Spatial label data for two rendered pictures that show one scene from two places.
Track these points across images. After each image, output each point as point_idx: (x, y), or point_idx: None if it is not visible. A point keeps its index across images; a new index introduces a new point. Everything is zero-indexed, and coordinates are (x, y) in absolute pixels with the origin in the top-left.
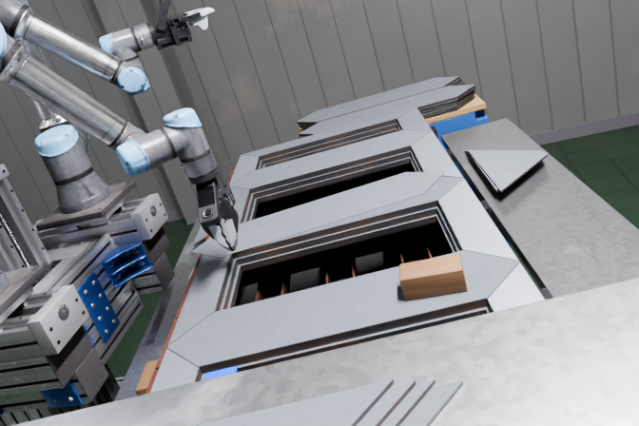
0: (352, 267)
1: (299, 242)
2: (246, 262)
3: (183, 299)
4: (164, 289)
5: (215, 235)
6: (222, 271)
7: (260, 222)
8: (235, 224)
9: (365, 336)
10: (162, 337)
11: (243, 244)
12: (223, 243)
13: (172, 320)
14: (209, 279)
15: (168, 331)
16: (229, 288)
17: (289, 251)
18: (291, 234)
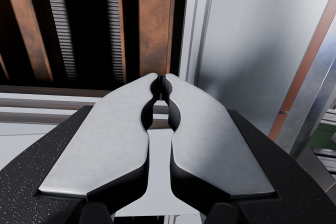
0: (6, 74)
1: (29, 113)
2: (162, 105)
3: (320, 35)
4: (306, 147)
5: (219, 121)
6: (213, 54)
7: (134, 204)
8: (59, 141)
9: None
10: (323, 60)
11: (160, 148)
12: (183, 85)
13: (300, 92)
14: (256, 31)
15: (311, 70)
16: None
17: (62, 101)
18: (40, 137)
